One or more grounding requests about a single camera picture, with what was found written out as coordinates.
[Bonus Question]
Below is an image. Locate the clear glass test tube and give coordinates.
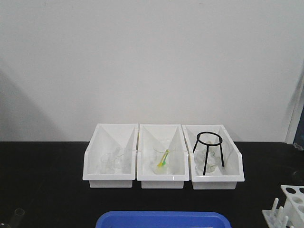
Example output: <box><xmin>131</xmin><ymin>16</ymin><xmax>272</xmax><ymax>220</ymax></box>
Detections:
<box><xmin>9</xmin><ymin>208</ymin><xmax>25</xmax><ymax>228</ymax></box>

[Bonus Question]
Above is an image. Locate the grey pegboard drying rack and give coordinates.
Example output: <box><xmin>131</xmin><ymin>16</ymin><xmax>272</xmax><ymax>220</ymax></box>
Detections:
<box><xmin>293</xmin><ymin>111</ymin><xmax>304</xmax><ymax>151</ymax></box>

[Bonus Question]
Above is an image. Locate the white test tube rack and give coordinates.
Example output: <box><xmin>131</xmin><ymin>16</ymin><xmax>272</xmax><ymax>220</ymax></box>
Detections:
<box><xmin>262</xmin><ymin>185</ymin><xmax>304</xmax><ymax>228</ymax></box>

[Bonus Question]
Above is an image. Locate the glass beaker in middle bin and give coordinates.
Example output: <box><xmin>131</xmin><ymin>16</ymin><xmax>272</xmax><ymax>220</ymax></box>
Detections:
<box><xmin>151</xmin><ymin>140</ymin><xmax>176</xmax><ymax>175</ymax></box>

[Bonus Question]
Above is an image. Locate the yellow green plastic dropper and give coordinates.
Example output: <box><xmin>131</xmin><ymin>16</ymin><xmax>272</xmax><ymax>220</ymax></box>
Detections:
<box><xmin>157</xmin><ymin>149</ymin><xmax>170</xmax><ymax>167</ymax></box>

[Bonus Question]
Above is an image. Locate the middle white storage bin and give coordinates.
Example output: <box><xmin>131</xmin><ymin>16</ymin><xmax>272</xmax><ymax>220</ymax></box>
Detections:
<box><xmin>137</xmin><ymin>124</ymin><xmax>190</xmax><ymax>189</ymax></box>

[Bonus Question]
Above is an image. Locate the white storage bin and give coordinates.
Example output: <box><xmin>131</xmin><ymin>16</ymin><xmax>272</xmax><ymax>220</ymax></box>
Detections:
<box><xmin>83</xmin><ymin>123</ymin><xmax>139</xmax><ymax>188</ymax></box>
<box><xmin>137</xmin><ymin>124</ymin><xmax>190</xmax><ymax>189</ymax></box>
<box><xmin>182</xmin><ymin>124</ymin><xmax>245</xmax><ymax>190</ymax></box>

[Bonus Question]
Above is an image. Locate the glassware in left bin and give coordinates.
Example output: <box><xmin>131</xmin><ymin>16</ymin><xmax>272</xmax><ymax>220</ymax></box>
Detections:
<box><xmin>99</xmin><ymin>147</ymin><xmax>132</xmax><ymax>174</ymax></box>

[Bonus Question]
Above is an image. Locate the left white storage bin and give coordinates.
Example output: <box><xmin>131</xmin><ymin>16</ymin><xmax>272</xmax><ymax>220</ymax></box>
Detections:
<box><xmin>83</xmin><ymin>123</ymin><xmax>139</xmax><ymax>188</ymax></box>

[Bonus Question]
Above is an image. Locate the glass flask in bin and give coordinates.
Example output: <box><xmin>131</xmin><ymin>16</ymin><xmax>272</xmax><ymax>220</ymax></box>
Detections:
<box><xmin>194</xmin><ymin>143</ymin><xmax>220</xmax><ymax>176</ymax></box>

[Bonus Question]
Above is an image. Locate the right white storage bin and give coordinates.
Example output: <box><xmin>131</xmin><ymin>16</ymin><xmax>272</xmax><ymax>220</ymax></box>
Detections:
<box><xmin>182</xmin><ymin>124</ymin><xmax>245</xmax><ymax>190</ymax></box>

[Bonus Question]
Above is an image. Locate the blue plastic tray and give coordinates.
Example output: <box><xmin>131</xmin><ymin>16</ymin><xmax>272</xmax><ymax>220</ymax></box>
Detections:
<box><xmin>96</xmin><ymin>211</ymin><xmax>231</xmax><ymax>228</ymax></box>

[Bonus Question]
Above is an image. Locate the black wire tripod stand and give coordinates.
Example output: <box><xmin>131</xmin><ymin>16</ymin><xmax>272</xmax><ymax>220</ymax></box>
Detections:
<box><xmin>193</xmin><ymin>132</ymin><xmax>225</xmax><ymax>176</ymax></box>

